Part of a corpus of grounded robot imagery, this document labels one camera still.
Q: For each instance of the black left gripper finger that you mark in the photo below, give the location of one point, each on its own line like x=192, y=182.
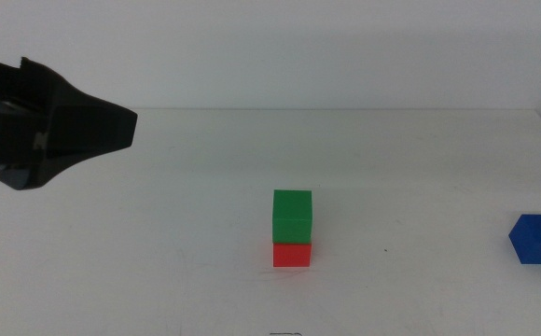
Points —
x=93, y=126

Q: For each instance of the green cube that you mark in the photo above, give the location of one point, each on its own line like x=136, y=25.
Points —
x=292, y=214

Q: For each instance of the red cube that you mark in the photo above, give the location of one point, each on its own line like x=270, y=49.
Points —
x=291, y=256

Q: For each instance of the blue cube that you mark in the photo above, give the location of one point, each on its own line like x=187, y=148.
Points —
x=538, y=240

